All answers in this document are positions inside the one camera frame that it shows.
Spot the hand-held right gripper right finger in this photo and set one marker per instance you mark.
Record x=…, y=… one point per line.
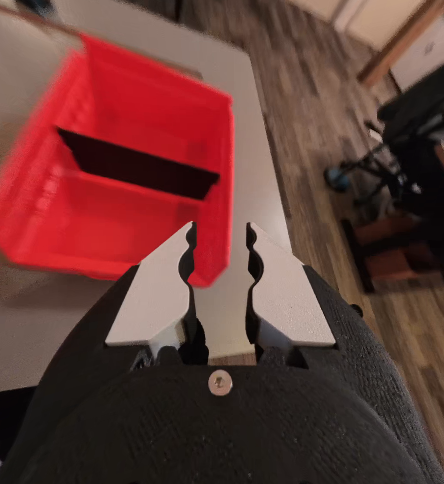
x=288, y=302

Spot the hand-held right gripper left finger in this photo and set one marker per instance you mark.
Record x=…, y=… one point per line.
x=154, y=302

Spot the red plastic bin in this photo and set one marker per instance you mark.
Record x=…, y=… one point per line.
x=138, y=124

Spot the black bin divider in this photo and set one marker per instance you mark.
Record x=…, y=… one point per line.
x=138, y=166

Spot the black wheeled chair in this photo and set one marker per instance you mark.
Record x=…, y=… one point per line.
x=426, y=151

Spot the wooden beam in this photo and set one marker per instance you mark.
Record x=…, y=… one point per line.
x=403, y=41

